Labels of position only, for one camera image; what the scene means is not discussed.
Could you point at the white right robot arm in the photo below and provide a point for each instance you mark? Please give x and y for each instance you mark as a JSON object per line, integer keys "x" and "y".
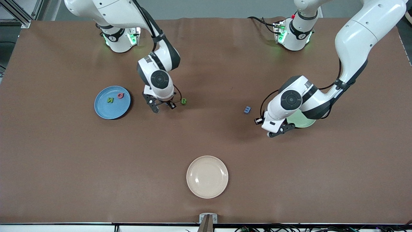
{"x": 106, "y": 9}

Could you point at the red letter Q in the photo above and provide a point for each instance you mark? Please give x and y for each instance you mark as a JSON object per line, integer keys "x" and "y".
{"x": 118, "y": 95}

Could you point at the cream plate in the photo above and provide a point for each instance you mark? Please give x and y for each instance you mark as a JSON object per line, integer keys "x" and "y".
{"x": 207, "y": 177}

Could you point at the aluminium frame profile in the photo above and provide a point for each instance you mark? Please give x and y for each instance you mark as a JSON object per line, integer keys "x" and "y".
{"x": 18, "y": 14}
{"x": 36, "y": 14}

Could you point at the green plate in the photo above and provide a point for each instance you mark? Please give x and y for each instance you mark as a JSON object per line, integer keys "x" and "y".
{"x": 305, "y": 124}

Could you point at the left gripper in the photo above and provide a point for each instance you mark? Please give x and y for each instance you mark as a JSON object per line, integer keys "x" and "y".
{"x": 261, "y": 119}

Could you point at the blue plate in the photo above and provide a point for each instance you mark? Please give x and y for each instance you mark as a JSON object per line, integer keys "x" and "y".
{"x": 112, "y": 111}

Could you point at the brown table cover cloth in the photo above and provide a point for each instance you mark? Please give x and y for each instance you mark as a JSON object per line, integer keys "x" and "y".
{"x": 206, "y": 138}

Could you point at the blue letter m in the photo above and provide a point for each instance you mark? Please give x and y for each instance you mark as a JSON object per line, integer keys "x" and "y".
{"x": 248, "y": 110}

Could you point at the green letter N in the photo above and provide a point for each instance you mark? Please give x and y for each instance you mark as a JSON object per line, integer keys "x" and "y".
{"x": 110, "y": 100}

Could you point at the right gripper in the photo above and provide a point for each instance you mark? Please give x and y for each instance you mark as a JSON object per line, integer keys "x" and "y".
{"x": 168, "y": 102}

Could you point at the grey metal mount bracket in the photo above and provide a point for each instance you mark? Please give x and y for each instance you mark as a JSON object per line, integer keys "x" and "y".
{"x": 208, "y": 219}

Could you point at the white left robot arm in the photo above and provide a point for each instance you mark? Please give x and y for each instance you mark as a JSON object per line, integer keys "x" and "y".
{"x": 363, "y": 29}

